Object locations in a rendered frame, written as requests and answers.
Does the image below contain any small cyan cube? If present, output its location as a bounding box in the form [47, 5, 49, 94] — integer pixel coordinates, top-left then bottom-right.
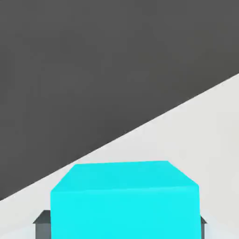
[49, 160, 202, 239]

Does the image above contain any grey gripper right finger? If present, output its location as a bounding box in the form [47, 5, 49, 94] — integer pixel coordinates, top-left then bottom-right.
[200, 216, 221, 239]

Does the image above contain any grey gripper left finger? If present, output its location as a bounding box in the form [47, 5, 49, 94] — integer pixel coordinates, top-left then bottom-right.
[17, 210, 52, 239]

